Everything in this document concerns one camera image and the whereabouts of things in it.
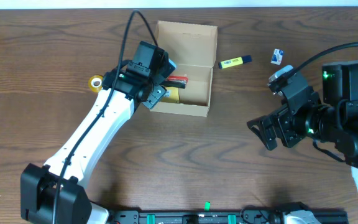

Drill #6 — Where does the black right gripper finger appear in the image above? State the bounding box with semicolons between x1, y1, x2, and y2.
254;113;280;131
247;119;277;151

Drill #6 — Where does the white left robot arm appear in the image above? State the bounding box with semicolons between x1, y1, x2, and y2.
21;41;177;223

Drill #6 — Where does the yellow tape roll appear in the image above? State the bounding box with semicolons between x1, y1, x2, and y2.
88;75;103;93

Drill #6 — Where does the black mounting rail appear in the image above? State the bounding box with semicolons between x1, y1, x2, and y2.
107;202;349;224

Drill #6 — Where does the small white blue eraser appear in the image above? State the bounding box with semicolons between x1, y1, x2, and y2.
270;49;284;65

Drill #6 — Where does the yellow highlighter with blue cap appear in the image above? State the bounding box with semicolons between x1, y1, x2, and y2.
218;55;252;69

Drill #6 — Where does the open cardboard box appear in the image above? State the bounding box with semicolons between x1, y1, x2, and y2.
152;21;218;117

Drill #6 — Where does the small green clip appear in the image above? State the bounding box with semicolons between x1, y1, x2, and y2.
204;202;211;212

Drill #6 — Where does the yellow sticky note pad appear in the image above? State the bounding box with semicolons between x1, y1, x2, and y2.
161;87;180;103

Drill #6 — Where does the red black stapler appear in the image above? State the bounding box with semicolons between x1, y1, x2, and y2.
162;76;188;89

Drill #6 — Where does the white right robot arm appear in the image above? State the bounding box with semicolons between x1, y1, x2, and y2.
247;60;358;192

